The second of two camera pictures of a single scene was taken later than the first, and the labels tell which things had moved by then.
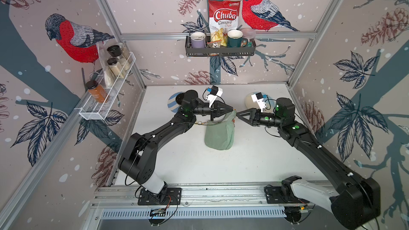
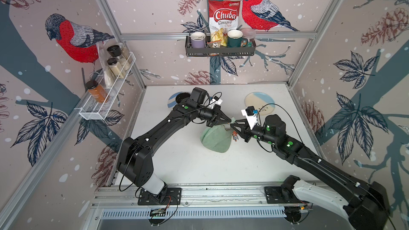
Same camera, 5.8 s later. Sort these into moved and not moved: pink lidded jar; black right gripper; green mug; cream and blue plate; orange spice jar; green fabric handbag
Moved: green fabric handbag; black right gripper
Not moved: orange spice jar; green mug; cream and blue plate; pink lidded jar
